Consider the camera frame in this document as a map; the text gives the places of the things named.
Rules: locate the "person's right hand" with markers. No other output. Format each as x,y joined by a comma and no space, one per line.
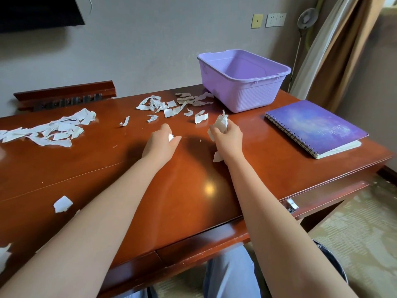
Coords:
228,141

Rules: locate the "person's left hand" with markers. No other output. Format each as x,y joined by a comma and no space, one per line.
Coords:
161,145

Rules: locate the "purple plastic basket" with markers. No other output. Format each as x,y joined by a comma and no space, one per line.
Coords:
245,89

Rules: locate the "purple spiral notebook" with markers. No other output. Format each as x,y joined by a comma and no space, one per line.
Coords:
313,127

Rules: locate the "white paper scraps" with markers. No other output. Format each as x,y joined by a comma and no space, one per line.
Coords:
52,133

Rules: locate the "small round trash bin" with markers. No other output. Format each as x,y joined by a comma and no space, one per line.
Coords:
333,260

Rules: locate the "person's right forearm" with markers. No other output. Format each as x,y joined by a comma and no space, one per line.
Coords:
288,242

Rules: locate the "person's left forearm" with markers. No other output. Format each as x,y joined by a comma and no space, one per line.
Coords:
87,242

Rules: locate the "brown wooden desk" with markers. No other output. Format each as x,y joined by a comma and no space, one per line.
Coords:
93,170

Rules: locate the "person's blue jeans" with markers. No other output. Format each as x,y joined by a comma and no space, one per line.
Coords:
229,273

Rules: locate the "white sheer curtain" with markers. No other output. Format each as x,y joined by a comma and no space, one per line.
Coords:
319,55

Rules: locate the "brown curtain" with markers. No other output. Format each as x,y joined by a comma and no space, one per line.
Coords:
344,58

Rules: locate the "standing floor fan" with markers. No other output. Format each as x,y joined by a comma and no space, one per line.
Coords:
307,18

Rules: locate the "yellow wall plate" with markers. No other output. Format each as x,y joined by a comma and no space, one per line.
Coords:
257,21

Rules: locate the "yellowish wall pipe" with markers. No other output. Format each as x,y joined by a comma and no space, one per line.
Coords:
313,24

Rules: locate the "black wall television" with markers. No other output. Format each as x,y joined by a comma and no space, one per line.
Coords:
37,12

